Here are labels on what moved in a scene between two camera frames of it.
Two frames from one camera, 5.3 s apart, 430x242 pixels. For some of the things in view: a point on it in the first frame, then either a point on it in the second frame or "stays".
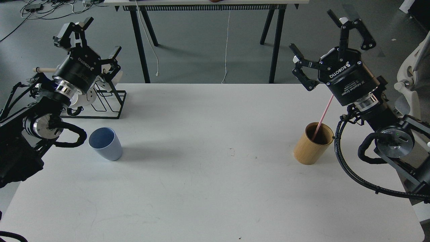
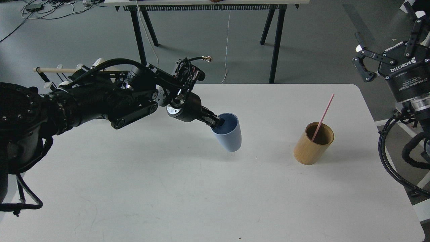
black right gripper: x=348 y=79 -> x=409 y=76
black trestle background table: x=279 y=6 stays
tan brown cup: x=308 y=152 stays
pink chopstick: x=322 y=117 stays
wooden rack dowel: x=44 y=70 stays
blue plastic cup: x=105 y=141 -> x=229 y=135
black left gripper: x=80 y=67 -> x=192 y=110
